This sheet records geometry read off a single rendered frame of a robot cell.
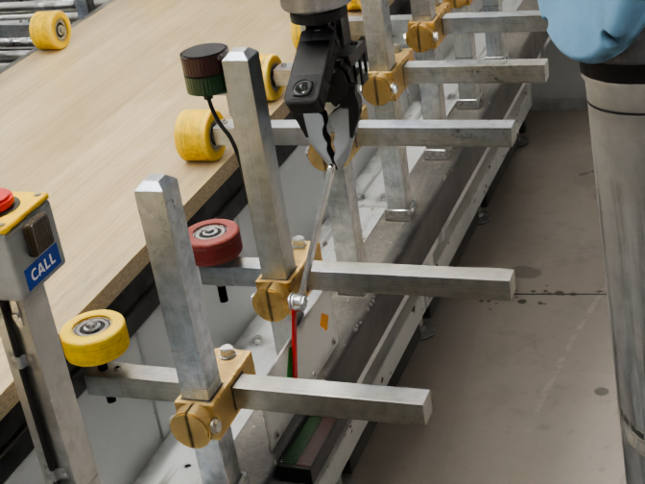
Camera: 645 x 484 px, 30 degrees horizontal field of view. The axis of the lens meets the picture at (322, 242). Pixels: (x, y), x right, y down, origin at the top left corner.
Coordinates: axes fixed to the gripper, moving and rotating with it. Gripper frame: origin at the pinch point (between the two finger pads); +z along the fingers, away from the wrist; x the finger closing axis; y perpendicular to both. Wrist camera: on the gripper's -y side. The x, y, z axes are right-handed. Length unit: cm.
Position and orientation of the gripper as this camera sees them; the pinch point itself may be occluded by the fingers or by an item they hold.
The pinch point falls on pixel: (334, 162)
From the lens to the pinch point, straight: 154.6
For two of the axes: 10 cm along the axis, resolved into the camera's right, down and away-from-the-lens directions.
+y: 3.4, -4.7, 8.1
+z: 1.4, 8.8, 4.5
